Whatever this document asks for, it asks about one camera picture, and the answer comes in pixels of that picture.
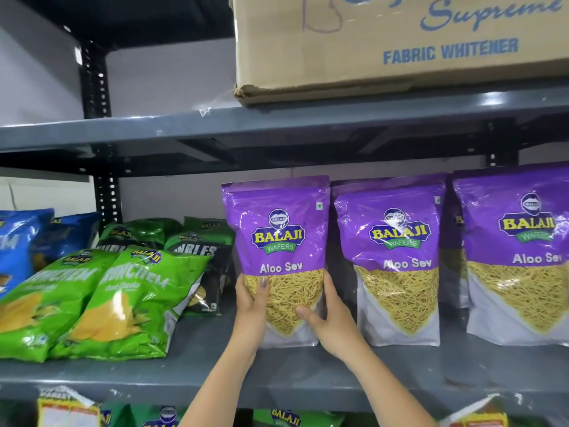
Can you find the person's left hand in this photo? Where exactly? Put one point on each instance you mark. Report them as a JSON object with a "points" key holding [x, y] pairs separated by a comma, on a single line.
{"points": [[249, 322]]}

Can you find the person's right hand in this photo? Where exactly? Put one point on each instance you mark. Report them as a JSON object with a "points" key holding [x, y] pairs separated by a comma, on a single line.
{"points": [[333, 326]]}

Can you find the person's right thumb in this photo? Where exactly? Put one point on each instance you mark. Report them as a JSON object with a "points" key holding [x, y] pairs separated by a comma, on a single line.
{"points": [[307, 314]]}

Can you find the person's left thumb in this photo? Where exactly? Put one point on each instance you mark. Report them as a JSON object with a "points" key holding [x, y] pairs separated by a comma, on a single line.
{"points": [[262, 289]]}

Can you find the purple snack pouch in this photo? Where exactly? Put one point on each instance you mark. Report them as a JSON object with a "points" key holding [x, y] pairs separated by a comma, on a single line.
{"points": [[511, 284], [451, 271], [391, 280], [278, 217]]}

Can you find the person's right forearm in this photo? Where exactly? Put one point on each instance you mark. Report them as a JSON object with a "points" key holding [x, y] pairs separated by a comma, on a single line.
{"points": [[384, 391]]}

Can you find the person's left forearm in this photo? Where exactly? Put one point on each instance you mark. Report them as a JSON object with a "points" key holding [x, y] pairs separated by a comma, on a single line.
{"points": [[218, 389]]}

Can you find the dark green chips bag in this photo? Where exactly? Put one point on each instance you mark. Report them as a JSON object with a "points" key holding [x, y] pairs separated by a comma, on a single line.
{"points": [[209, 224], [213, 275], [133, 235]]}

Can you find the green snack packet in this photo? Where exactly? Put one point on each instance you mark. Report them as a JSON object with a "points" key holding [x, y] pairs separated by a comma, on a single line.
{"points": [[298, 418], [151, 418]]}

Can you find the light green chips bag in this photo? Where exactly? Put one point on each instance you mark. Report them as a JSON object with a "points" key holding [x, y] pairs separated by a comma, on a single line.
{"points": [[40, 302], [133, 306]]}

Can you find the grey metal shelf rack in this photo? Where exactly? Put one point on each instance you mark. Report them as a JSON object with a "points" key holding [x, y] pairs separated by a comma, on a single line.
{"points": [[311, 122]]}

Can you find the yellow and white packet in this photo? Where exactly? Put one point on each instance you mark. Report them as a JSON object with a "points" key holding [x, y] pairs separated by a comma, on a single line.
{"points": [[478, 415], [66, 411]]}

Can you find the blue chips bag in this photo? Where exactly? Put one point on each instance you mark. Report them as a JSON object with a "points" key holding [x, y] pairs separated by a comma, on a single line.
{"points": [[66, 240], [17, 248]]}

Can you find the brown cardboard box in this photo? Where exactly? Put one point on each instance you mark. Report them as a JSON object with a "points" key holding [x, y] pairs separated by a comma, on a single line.
{"points": [[400, 44]]}

